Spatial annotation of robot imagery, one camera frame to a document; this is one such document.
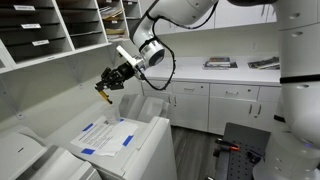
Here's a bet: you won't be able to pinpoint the yellow pen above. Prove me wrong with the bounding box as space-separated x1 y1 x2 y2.
97 89 114 105

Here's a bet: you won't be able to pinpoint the printed white paper sheet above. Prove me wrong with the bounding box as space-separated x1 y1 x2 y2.
70 118 139 158

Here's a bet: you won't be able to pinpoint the white shelf label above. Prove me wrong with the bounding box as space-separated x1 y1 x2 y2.
13 4 37 12
21 23 42 30
31 39 51 47

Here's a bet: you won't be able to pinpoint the stack of papers in sorter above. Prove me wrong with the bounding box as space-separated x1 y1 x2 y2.
99 5 125 21

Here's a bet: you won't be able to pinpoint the white printer with grey tray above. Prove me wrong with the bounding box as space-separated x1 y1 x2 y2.
0 128 103 180

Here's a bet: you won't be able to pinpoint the white counter base cabinet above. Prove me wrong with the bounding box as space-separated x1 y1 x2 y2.
137 54 284 136

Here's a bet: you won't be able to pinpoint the black clamp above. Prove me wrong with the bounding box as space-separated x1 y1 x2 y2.
246 149 263 165

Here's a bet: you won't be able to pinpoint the clear plastic cup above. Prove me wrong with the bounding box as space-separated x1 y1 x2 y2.
101 104 121 125

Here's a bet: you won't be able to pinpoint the spread of magazines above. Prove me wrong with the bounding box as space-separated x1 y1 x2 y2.
247 56 281 71

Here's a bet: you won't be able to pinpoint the large white office printer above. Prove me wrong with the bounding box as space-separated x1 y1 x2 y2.
45 93 178 180

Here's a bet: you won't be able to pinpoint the black perforated metal table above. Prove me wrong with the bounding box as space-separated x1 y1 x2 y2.
207 122 272 180

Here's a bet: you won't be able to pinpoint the yellow envelopes in sorter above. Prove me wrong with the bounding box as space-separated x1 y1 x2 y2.
105 27 126 37

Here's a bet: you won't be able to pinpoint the stack of dark books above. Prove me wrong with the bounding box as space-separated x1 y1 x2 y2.
202 56 239 71

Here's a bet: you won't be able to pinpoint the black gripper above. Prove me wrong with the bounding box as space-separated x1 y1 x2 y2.
94 61 137 92

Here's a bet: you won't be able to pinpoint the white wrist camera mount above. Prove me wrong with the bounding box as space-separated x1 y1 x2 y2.
115 44 145 71

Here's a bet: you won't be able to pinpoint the red and black tool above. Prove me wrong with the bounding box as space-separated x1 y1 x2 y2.
214 137 241 152

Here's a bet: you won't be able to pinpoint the blue tape strip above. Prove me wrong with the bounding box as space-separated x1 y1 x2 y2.
80 147 96 156
82 122 95 132
121 134 135 147

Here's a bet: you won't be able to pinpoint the white mail sorter shelf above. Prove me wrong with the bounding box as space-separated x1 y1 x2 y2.
0 0 147 75

